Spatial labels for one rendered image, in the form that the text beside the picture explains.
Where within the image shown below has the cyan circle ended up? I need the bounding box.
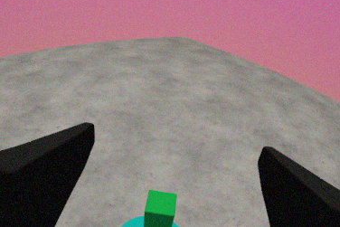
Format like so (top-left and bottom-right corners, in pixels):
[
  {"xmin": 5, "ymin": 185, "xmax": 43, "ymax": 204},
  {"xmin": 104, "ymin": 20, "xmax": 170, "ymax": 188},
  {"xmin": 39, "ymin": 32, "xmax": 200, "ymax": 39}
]
[{"xmin": 122, "ymin": 216, "xmax": 178, "ymax": 227}]

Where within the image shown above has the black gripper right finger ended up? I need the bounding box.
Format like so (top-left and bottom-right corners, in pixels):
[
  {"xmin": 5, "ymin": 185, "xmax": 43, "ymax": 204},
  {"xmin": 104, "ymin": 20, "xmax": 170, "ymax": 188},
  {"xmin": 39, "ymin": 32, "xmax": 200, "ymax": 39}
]
[{"xmin": 257, "ymin": 147, "xmax": 340, "ymax": 227}]

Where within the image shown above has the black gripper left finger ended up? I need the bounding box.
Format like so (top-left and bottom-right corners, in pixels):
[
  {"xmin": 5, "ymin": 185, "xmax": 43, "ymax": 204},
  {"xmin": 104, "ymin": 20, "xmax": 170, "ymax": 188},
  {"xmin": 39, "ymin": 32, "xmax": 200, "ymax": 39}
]
[{"xmin": 0, "ymin": 122, "xmax": 95, "ymax": 227}]

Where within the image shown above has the green rectangular post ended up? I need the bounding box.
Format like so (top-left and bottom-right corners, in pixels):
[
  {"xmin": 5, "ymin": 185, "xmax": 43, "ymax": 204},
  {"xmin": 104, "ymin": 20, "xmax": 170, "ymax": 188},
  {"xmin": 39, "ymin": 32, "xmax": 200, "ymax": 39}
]
[{"xmin": 144, "ymin": 190, "xmax": 177, "ymax": 227}]

